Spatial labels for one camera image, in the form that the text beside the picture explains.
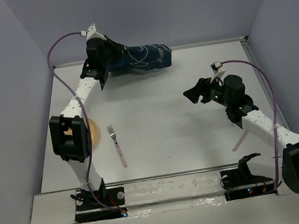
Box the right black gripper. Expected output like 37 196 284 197
180 74 233 114

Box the blue fish placemat cloth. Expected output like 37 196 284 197
108 43 173 73

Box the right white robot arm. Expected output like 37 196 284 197
183 75 299 194

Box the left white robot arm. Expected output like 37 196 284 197
49 35 125 207

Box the yellow plate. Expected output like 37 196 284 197
88 118 101 151

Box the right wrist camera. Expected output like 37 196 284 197
210 61 226 82

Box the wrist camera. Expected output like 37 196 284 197
210 61 226 82
80 23 106 41

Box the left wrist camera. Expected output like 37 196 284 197
80 23 106 41

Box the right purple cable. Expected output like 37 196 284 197
220 53 291 196

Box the purple cable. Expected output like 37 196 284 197
220 53 291 196
43 28 126 222

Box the pink handled knife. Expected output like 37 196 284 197
232 132 248 152

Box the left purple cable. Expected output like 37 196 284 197
43 28 126 222

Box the pink handled fork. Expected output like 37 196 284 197
107 125 128 168

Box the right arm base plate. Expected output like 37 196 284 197
219 153 277 202

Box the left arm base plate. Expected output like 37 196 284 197
70 186 128 224

